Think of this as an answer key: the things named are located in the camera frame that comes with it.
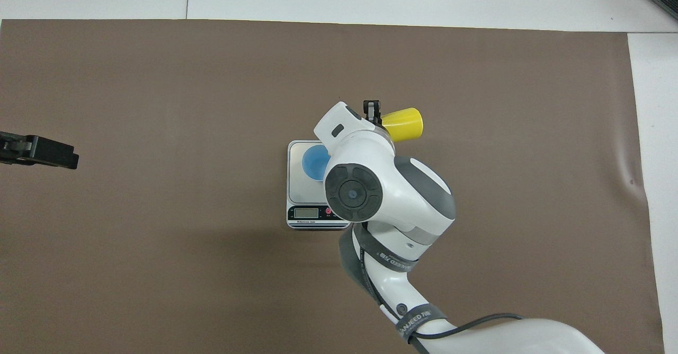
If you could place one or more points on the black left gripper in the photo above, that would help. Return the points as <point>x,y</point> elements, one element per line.
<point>16,148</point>

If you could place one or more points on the yellow squeeze bottle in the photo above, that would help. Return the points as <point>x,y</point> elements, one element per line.
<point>405,125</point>

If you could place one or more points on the silver digital kitchen scale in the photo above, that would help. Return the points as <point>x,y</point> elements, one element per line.
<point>297,189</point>

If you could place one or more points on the light blue plastic cup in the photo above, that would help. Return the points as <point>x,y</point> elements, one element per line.
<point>313,163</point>

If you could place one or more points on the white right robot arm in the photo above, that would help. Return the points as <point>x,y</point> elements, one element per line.
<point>392,184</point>

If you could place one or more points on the brown table mat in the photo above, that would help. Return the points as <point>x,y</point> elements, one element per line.
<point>159,89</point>

